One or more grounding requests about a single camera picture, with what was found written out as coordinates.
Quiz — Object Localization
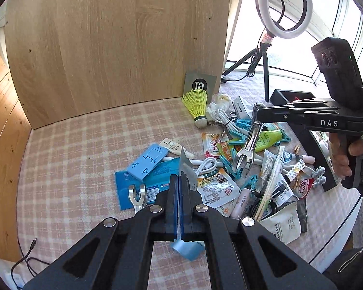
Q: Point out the white ring light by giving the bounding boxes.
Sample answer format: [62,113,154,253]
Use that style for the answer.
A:
[255,0,314,40]

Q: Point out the green tube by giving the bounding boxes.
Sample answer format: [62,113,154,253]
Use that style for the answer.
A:
[253,129,284,153]

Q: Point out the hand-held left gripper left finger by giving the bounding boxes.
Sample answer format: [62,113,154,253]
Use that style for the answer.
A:
[23,174,180,290]

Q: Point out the pink checked tablecloth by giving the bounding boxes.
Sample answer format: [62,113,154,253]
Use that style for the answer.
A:
[16,72,363,290]

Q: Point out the pine wood panel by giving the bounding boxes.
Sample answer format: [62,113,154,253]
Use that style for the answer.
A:
[0,51,34,263]

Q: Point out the white charging cable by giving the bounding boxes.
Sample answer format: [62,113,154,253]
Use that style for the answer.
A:
[166,146,225,178]

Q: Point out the orange striped sachet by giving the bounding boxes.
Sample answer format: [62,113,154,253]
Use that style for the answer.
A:
[216,142,240,166]

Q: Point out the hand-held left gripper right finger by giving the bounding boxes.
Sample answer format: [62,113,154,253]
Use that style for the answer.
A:
[180,172,339,290]

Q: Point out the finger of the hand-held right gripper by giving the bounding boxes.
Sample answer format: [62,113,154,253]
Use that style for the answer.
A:
[286,97,337,111]
[253,103,310,126]

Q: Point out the silver wrench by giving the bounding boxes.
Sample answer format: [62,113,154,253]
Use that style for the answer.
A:
[234,118,266,176]
[128,184,147,216]

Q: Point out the white printed pouch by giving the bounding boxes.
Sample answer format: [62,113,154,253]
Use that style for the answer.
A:
[258,199,303,246]

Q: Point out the red coffee sachet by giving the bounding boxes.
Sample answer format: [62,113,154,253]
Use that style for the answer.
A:
[290,169,316,200]

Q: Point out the grey massage roller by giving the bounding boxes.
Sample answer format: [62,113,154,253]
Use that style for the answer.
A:
[309,166,328,188]

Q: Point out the wrapped chopsticks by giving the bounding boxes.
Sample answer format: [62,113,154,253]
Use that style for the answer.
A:
[254,145,287,222]

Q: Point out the metal keychain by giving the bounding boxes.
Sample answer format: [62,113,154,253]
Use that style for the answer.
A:
[210,121,228,137]

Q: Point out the blue phone stand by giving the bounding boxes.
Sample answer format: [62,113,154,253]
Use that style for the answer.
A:
[126,143,170,182]

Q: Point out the black tripod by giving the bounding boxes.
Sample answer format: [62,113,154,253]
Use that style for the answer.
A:
[222,33,272,103]

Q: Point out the light blue plastic sachet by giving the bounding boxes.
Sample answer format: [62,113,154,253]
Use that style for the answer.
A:
[171,149,205,262]

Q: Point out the black rectangular tray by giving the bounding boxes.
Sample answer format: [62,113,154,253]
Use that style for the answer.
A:
[269,89,343,192]

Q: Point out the small white box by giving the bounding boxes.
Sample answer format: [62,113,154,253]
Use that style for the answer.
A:
[232,96,255,120]

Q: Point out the yellow shuttlecock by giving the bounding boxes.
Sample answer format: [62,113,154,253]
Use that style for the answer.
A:
[181,90,209,128]

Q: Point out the light wooden board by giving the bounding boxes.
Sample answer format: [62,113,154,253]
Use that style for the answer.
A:
[4,0,234,129]

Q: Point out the person's right hand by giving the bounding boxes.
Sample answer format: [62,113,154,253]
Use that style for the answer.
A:
[327,132,363,181]

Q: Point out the black cable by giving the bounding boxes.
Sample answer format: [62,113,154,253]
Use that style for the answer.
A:
[10,239,49,289]

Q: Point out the person's black jacket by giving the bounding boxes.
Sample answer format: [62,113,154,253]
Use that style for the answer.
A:
[322,242,363,290]

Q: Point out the blue flat packet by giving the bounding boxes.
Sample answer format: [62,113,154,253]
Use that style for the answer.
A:
[115,157,182,211]

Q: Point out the white labelled packet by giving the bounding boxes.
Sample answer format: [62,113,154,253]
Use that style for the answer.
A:
[271,174,299,208]

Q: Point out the pale pink tube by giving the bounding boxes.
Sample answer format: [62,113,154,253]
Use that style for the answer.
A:
[230,187,255,220]

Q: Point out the patterned small tube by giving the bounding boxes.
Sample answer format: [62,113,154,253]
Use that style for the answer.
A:
[286,160,307,182]

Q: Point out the white silver sachet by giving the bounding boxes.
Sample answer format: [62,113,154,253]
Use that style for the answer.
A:
[196,169,241,218]

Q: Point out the orange coffee sachet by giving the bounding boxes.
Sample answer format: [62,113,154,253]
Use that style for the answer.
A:
[201,132,230,159]

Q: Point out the ring light on tripod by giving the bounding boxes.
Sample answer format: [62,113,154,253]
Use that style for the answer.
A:
[221,0,286,83]

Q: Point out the grey packet with black logo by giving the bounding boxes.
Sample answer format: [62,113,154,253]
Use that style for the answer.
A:
[184,71,217,102]

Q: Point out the white coiled cable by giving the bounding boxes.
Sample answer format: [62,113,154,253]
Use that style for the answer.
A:
[206,103,239,131]

